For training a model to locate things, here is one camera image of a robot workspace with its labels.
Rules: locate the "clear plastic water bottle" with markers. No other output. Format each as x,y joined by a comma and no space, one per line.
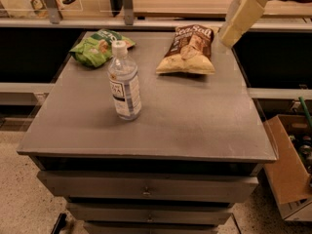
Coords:
123,81

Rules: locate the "grey metal drawer cabinet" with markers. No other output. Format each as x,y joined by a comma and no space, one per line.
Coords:
179,168

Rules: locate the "brown sea salt chip bag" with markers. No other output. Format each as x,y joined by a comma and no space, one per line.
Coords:
190,51

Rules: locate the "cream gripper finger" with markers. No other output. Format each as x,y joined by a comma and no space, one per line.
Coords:
232,11
249,13

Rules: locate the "green rice chip bag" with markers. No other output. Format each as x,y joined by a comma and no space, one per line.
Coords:
96,50

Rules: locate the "open cardboard box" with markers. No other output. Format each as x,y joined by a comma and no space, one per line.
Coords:
287,176

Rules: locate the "wooden shelf with metal posts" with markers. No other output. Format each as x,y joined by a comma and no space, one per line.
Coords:
96,13

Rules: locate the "green rod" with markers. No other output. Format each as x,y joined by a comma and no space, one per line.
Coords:
306,111

